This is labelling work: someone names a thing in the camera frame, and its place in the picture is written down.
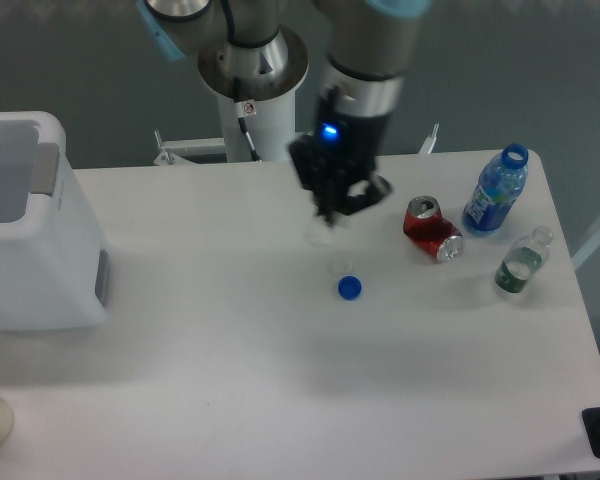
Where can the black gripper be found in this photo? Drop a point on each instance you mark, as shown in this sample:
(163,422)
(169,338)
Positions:
(336,162)

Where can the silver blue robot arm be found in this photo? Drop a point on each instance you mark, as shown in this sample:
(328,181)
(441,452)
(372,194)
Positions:
(253,64)

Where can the white trash bin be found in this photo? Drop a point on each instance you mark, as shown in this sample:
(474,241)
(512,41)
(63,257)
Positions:
(54,256)

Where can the white bottle cap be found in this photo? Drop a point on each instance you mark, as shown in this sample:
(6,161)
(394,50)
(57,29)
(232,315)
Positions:
(341,265)

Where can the blue bottle cap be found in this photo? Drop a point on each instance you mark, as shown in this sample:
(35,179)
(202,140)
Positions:
(349,287)

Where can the crushed red soda can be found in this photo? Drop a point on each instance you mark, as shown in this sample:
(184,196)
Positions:
(425,225)

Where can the blue plastic drink bottle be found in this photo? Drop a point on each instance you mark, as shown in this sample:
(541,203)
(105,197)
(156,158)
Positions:
(498,187)

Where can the clear green-label bottle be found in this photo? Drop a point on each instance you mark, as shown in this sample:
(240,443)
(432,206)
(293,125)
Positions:
(523,260)

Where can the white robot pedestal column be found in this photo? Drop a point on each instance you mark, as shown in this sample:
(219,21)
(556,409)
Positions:
(271,125)

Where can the white metal base frame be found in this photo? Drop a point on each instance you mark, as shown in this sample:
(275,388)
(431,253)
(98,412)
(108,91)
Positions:
(181,152)

